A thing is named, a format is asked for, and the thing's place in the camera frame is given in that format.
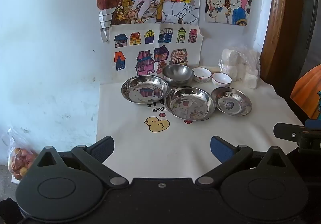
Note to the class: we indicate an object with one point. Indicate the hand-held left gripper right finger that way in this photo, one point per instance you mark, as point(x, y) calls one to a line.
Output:
point(218, 149)

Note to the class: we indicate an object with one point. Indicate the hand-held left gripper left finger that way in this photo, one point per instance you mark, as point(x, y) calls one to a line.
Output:
point(104, 150)

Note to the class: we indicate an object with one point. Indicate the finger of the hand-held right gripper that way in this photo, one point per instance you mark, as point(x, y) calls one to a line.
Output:
point(313, 124)
point(288, 133)

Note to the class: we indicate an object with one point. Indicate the small steel plate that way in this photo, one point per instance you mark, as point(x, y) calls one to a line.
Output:
point(231, 102)

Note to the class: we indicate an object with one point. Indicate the large steel plate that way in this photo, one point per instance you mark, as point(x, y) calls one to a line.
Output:
point(144, 89)
point(189, 104)

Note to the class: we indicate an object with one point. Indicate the white bowl with red rim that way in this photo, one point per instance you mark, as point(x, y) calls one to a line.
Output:
point(202, 75)
point(221, 79)

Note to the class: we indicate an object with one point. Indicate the steel bowl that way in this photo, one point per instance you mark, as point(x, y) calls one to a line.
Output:
point(177, 74)

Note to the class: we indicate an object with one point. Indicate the teal cloth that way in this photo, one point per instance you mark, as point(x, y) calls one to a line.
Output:
point(319, 104)

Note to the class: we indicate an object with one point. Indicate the orange cloth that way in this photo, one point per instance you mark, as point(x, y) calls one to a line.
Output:
point(307, 93)

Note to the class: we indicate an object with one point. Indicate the white printed tablecloth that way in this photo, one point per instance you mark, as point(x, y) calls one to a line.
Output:
point(175, 143)

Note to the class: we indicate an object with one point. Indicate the white rolled cloth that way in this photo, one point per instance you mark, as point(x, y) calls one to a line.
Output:
point(215, 68)

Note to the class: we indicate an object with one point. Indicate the clear bag of white rolls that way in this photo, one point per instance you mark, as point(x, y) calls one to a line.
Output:
point(240, 67)

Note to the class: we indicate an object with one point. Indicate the clear bag of snacks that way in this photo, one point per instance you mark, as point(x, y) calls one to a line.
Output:
point(18, 161)

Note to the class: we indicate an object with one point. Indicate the colourful houses drawing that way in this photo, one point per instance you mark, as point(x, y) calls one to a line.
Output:
point(150, 48)

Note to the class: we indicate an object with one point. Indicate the wooden frame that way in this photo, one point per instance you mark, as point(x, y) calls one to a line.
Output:
point(277, 13)

